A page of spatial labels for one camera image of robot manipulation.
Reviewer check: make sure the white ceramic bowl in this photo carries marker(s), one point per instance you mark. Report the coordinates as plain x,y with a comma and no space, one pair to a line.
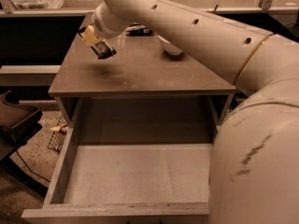
169,48

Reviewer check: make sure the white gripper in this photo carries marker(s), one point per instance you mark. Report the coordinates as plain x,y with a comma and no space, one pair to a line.
105,26

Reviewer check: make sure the grey cabinet with counter top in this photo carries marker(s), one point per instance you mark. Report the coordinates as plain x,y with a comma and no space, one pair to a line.
139,96

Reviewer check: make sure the black rxbar chocolate wrapper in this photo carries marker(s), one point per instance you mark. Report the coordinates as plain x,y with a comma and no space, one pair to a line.
102,49

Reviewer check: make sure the wire mesh basket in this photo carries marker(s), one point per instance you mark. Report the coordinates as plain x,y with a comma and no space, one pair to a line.
57,139

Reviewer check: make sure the open grey top drawer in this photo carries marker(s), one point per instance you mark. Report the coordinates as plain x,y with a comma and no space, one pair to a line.
129,179

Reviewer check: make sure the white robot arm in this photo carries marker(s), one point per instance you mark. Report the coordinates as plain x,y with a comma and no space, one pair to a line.
254,164

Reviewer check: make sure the blue chip bag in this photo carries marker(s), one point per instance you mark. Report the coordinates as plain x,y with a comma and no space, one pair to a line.
137,29

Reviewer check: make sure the dark brown chair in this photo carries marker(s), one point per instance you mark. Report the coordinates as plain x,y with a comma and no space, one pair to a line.
18,124

